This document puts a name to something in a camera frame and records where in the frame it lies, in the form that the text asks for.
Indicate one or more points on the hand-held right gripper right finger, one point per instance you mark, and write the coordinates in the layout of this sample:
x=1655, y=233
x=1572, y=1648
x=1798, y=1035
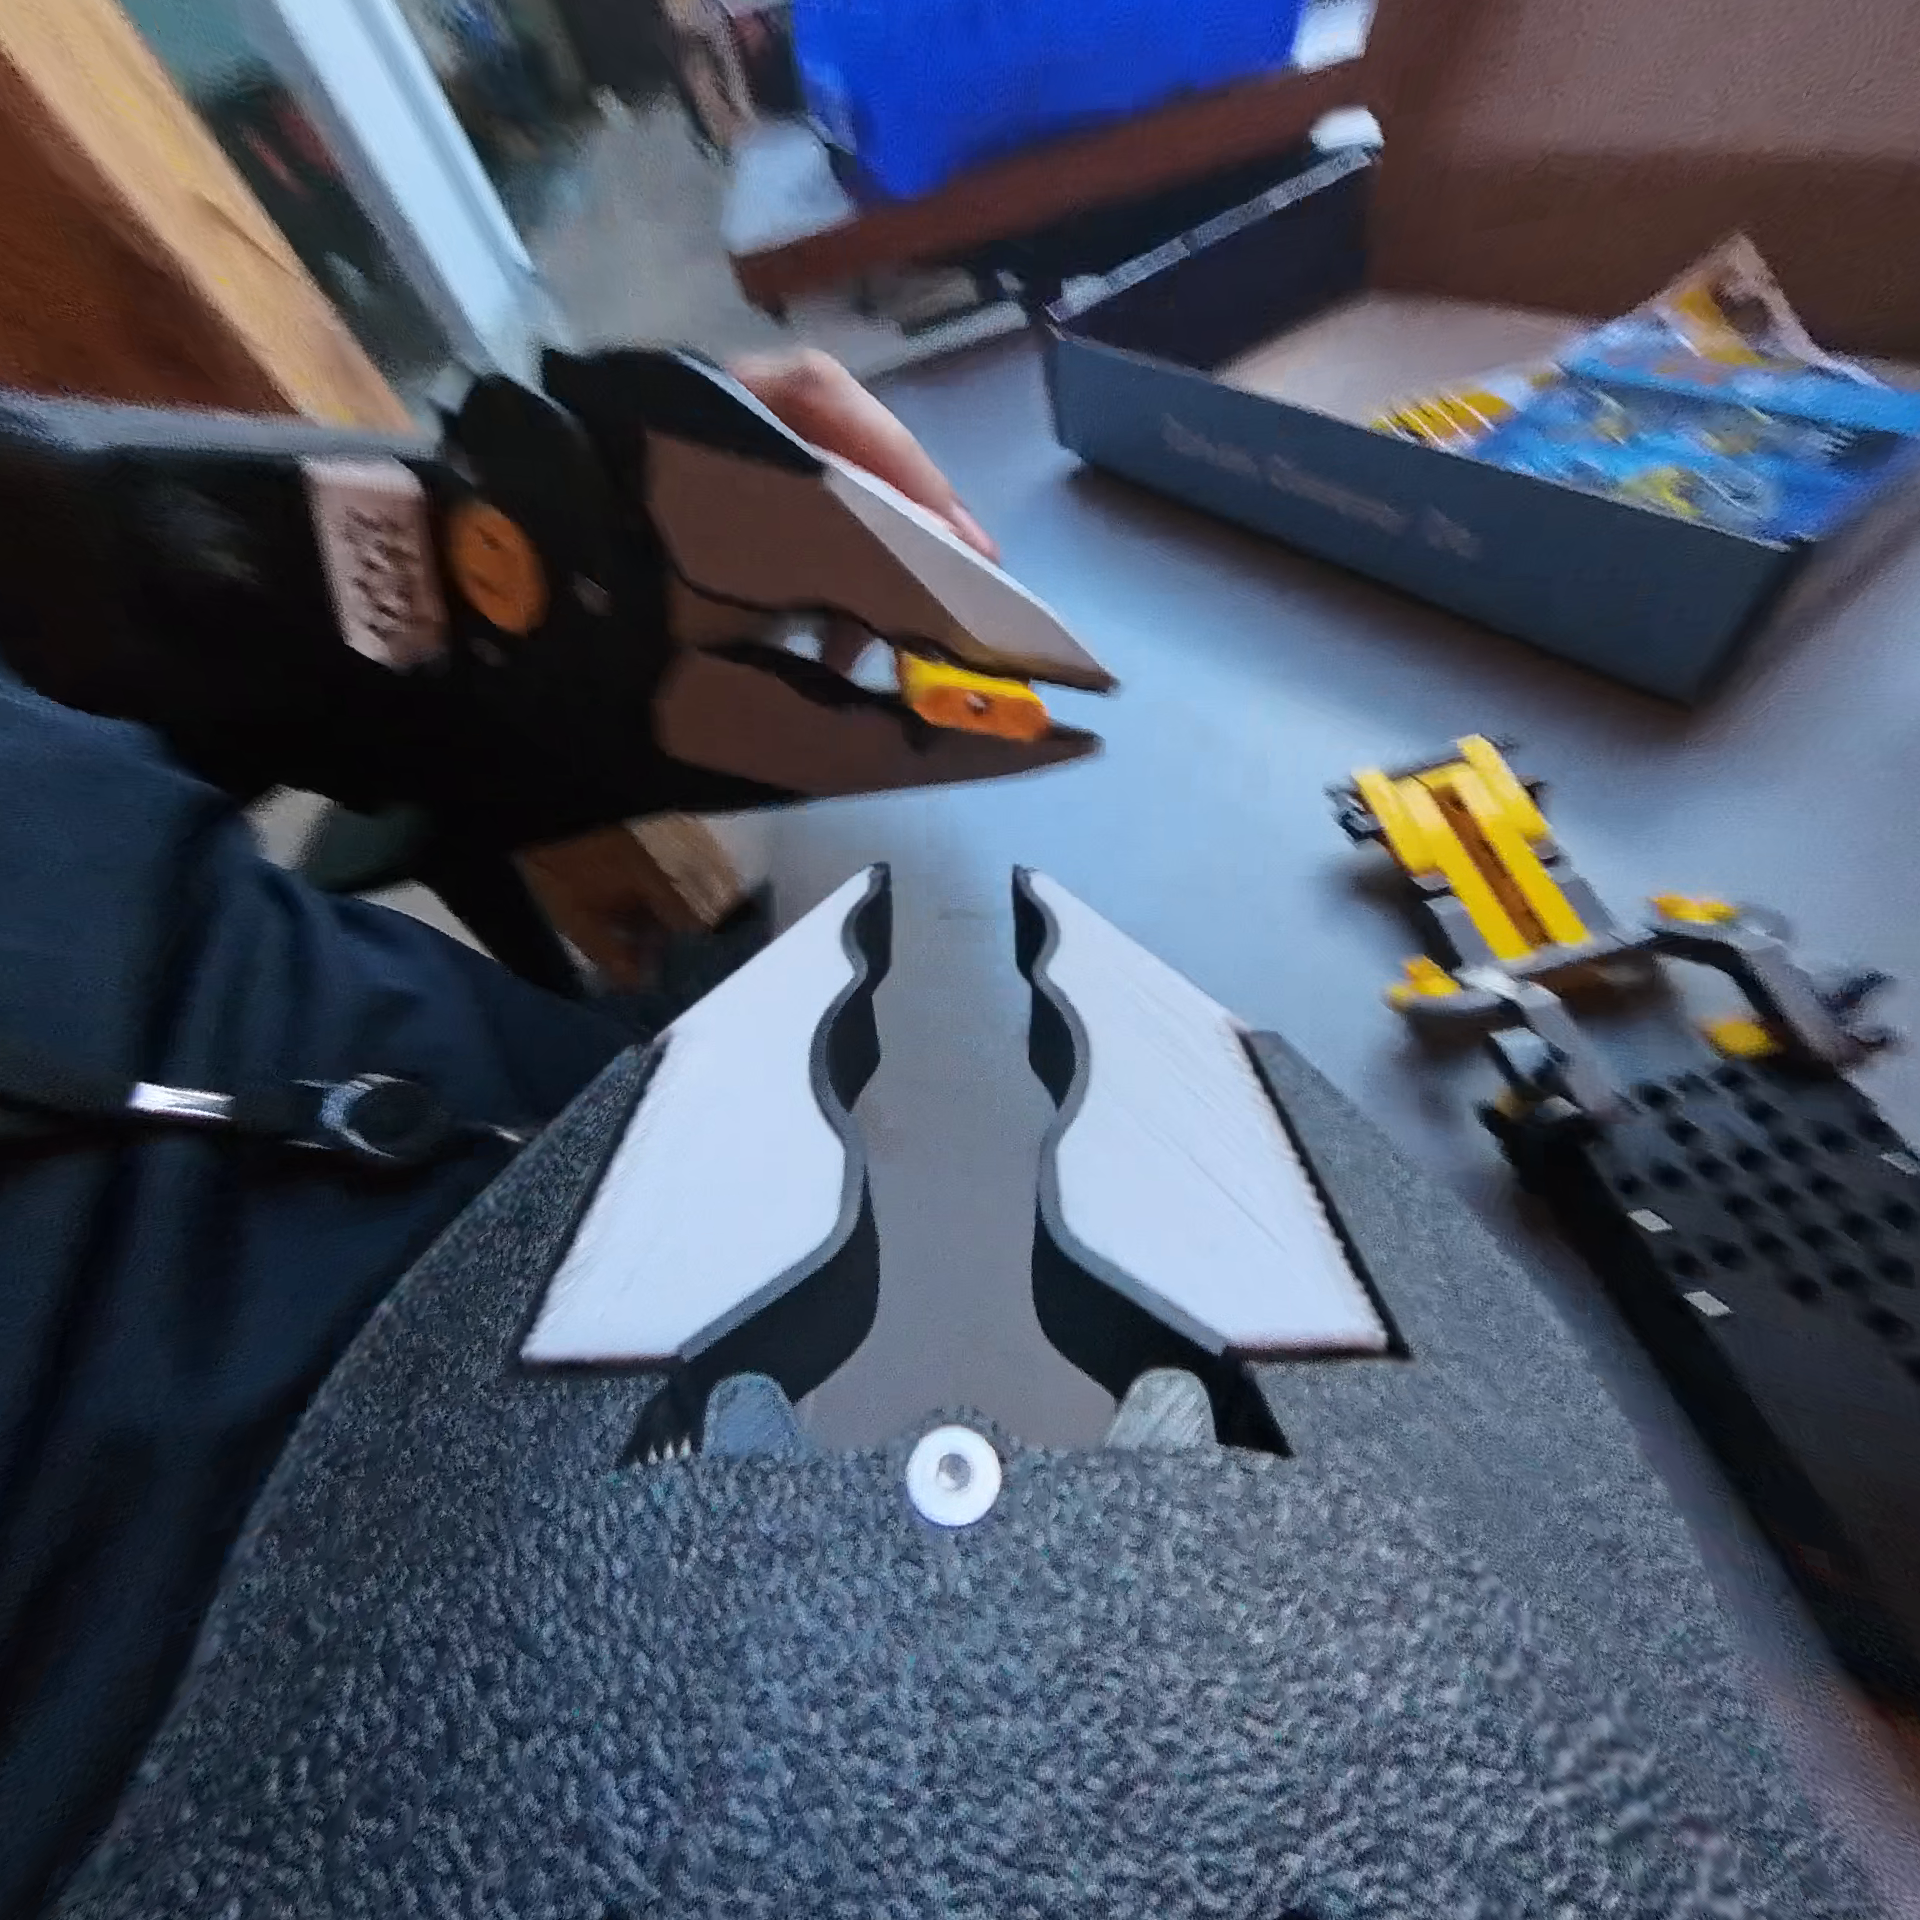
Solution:
x=1200, y=1184

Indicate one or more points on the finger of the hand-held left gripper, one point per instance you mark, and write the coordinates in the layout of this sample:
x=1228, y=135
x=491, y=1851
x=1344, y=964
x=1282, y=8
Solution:
x=840, y=568
x=781, y=744

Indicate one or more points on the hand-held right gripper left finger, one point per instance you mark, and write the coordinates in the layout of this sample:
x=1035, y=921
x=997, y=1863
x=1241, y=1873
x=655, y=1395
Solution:
x=720, y=1170

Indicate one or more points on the yellow angled toy beam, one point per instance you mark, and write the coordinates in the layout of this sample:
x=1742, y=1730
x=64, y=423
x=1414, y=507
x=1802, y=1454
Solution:
x=975, y=697

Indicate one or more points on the grey desk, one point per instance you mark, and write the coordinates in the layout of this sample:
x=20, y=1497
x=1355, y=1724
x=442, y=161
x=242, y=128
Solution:
x=1228, y=841

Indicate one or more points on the person's left hand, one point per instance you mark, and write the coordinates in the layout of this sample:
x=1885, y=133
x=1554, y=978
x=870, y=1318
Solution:
x=870, y=435

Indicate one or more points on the wooden pillar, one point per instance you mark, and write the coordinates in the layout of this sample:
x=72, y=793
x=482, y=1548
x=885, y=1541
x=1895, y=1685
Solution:
x=148, y=224

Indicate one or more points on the wooden background table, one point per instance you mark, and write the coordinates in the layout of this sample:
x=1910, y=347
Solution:
x=1048, y=194

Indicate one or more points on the black yellow toy vehicle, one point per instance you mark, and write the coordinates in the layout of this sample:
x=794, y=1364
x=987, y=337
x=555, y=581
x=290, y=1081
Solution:
x=1724, y=1200

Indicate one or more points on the person's dark navy clothing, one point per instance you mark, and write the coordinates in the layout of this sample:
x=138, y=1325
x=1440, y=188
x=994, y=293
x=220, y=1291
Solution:
x=224, y=1348

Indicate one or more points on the blue plastic bin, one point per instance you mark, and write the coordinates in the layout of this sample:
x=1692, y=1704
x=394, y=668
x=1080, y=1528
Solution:
x=1020, y=75

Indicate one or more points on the blue cardboard box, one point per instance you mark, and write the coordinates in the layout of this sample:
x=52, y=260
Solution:
x=1422, y=541

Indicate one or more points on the blue yellow toy booklet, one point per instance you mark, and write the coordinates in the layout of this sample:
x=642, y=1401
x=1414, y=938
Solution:
x=1680, y=403

